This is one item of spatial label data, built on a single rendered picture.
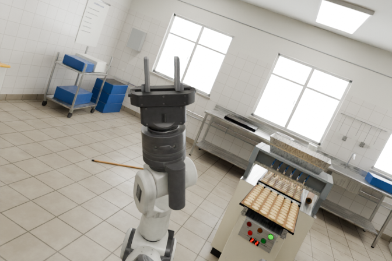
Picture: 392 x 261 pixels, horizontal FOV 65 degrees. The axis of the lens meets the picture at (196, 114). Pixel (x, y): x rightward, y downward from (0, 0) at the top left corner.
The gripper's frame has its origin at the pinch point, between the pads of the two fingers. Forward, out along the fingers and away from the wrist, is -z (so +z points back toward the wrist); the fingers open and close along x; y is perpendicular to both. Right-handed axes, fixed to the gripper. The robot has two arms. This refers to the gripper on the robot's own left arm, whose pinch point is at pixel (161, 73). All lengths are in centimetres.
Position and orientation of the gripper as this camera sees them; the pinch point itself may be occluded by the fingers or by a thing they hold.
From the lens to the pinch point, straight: 57.2
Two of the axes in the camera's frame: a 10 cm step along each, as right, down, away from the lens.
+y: 1.5, 3.8, -9.1
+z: -0.2, 9.2, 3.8
